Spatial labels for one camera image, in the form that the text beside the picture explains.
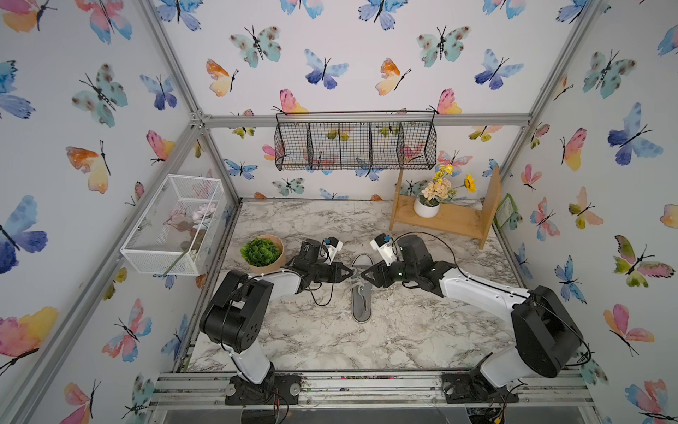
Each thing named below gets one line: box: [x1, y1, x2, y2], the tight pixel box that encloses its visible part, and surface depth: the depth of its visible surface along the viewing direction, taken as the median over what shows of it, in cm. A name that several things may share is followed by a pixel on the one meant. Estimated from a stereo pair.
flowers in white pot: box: [414, 164, 477, 219], surface depth 95 cm
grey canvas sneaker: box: [351, 254, 374, 324], surface depth 90 cm
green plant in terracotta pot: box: [240, 234, 287, 274], surface depth 90 cm
